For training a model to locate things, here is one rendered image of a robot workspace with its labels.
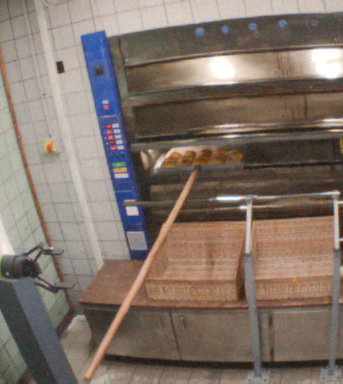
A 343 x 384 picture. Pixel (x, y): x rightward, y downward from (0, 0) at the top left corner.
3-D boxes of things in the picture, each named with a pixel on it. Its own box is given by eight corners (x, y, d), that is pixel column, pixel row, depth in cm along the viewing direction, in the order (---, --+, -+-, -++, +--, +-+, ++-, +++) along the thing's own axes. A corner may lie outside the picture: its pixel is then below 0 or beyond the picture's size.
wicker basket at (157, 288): (170, 258, 337) (162, 222, 327) (252, 257, 319) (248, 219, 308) (147, 300, 296) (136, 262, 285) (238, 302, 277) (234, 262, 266)
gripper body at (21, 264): (19, 251, 170) (40, 252, 167) (27, 271, 173) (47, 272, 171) (10, 262, 164) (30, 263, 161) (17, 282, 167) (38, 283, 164)
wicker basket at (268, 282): (256, 257, 318) (252, 219, 307) (339, 252, 300) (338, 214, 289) (245, 302, 276) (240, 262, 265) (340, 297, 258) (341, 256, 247)
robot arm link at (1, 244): (-31, 209, 191) (-15, 195, 190) (-16, 214, 202) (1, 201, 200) (-3, 285, 178) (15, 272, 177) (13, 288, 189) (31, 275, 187)
